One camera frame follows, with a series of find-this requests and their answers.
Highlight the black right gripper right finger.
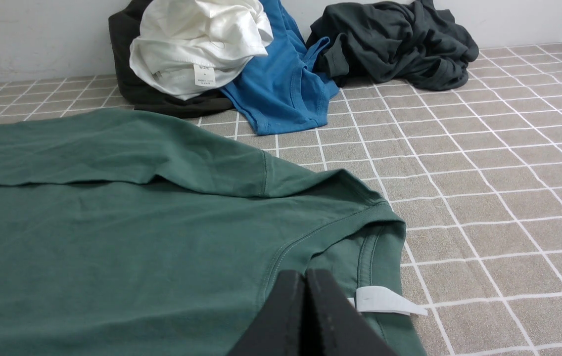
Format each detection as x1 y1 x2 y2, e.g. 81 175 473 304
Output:
304 269 396 356

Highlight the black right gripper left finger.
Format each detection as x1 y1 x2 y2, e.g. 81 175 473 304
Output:
229 270 305 356

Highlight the green long-sleeve top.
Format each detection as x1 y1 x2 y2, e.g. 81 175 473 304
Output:
0 109 426 356

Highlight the blue tank top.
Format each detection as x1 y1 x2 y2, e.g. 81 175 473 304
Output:
221 0 338 135

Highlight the grey checkered tablecloth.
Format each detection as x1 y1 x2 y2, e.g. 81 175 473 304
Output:
0 44 562 356

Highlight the dark grey crumpled garment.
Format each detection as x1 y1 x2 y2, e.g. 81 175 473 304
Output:
307 0 479 91

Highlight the white t-shirt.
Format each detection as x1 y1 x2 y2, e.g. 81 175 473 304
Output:
129 0 274 100

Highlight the black garment under pile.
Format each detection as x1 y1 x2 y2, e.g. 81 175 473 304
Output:
108 0 234 119

